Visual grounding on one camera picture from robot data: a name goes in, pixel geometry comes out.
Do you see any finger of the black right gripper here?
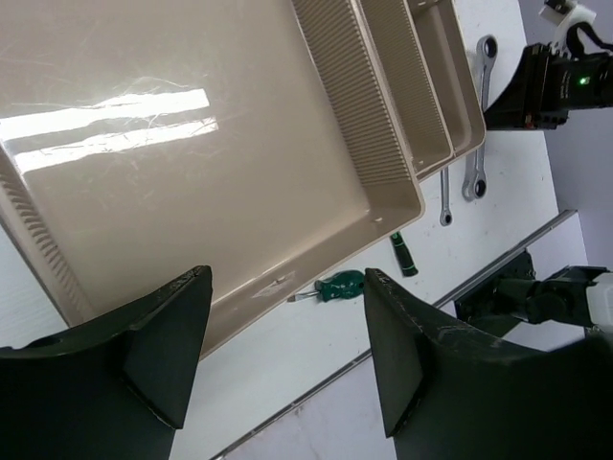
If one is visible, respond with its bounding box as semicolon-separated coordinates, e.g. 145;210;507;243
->
484;63;527;130

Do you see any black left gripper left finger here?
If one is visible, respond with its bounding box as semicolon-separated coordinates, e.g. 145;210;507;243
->
1;265;213;459

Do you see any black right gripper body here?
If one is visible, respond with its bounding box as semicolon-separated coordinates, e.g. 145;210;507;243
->
520;21;612;129

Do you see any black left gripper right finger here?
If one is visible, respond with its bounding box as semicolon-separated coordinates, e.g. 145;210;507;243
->
364;269;612;459

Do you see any large silver ratchet wrench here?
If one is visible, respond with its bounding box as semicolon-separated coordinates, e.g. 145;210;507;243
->
461;34;500;201

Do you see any slim black green screwdriver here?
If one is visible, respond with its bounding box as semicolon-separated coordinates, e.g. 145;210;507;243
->
390;232;419;278

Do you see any beige toolbox with clear lid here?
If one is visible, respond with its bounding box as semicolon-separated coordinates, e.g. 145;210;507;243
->
1;1;485;353

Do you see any small silver wrench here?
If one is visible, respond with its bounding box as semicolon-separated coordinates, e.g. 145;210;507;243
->
440;168;453;227

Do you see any stubby green screwdriver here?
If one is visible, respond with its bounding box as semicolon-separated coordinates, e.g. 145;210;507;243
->
287;270;365;303

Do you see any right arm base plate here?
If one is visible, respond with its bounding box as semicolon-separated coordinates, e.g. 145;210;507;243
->
454;250;535;338

